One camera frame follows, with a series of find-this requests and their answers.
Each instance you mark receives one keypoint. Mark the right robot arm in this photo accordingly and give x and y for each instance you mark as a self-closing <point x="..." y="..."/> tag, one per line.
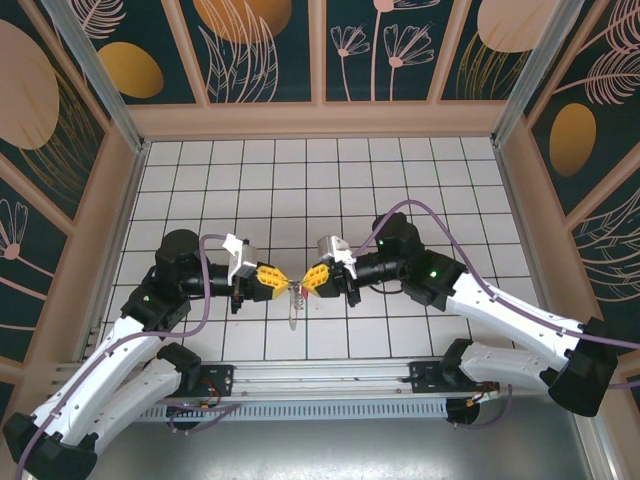
<point x="510" y="315"/>

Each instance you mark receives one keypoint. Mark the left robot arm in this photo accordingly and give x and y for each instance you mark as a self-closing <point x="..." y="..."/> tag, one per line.
<point x="100" y="370"/>

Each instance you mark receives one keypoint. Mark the small circuit board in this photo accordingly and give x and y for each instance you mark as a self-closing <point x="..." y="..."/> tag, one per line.
<point x="192" y="406"/>

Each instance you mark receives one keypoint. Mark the grey metal sheet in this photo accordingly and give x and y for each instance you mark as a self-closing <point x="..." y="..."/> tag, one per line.
<point x="320" y="450"/>

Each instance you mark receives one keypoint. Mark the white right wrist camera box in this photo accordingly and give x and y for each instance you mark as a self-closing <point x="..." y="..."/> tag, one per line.
<point x="332" y="247"/>

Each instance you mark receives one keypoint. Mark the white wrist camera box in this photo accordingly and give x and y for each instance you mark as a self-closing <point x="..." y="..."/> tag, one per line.
<point x="245" y="257"/>
<point x="332" y="247"/>

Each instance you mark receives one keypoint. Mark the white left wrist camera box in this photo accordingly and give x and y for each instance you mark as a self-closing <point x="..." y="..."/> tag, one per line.
<point x="245" y="257"/>

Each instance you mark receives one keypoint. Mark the aluminium mounting rail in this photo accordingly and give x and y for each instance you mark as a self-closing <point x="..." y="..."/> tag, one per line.
<point x="320" y="377"/>

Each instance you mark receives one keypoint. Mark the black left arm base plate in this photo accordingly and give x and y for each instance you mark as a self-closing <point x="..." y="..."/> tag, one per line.
<point x="220" y="377"/>

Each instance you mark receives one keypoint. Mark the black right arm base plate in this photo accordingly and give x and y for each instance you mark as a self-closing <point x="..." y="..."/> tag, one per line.
<point x="425" y="377"/>

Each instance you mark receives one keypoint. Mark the black semicircular bracket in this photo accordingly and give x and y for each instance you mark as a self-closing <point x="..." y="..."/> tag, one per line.
<point x="185" y="421"/>
<point x="462" y="412"/>

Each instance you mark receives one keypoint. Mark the aluminium corner post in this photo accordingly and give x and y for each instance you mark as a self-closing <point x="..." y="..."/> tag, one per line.
<point x="530" y="65"/>
<point x="100" y="75"/>

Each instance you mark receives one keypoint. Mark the aluminium frame bar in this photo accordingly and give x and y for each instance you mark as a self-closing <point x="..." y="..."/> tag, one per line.
<point x="595" y="445"/>

